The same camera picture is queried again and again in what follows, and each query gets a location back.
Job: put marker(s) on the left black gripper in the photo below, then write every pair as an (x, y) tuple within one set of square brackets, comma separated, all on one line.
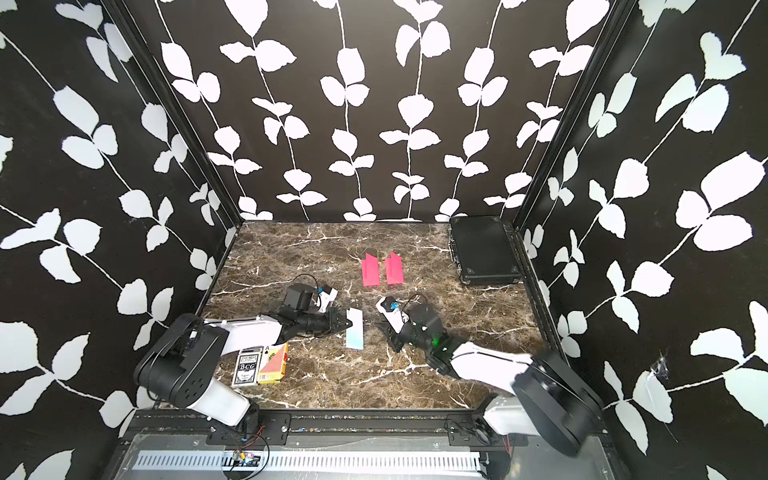
[(331, 322)]

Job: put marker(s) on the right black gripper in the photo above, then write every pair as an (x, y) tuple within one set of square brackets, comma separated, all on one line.
[(395, 343)]

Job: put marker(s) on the pink square paper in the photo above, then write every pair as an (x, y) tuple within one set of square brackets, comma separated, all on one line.
[(370, 271), (394, 269)]

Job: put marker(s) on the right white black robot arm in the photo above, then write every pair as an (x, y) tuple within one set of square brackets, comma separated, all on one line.
[(545, 396)]

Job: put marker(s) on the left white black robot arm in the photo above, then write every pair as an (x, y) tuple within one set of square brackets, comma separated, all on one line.
[(180, 367)]

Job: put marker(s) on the yellow red card box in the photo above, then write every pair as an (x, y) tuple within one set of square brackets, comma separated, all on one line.
[(272, 364)]

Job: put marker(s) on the black white card deck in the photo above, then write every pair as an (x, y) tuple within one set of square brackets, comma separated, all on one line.
[(247, 367)]

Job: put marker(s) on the black carrying case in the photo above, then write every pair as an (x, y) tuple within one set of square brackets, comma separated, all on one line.
[(482, 251)]

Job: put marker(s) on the white perforated strip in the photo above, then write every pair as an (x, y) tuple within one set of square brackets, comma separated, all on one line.
[(316, 461)]

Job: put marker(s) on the small circuit board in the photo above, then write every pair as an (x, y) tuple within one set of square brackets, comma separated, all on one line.
[(242, 460)]

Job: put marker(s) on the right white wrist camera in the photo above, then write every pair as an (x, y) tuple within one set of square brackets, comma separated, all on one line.
[(390, 308)]

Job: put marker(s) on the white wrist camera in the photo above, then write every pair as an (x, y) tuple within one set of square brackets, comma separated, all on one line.
[(327, 296), (390, 308)]

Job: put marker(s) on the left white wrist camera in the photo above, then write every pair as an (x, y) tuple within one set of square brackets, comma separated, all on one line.
[(327, 296)]

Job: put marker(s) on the black front mounting rail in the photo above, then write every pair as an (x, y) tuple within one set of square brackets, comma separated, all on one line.
[(279, 427)]

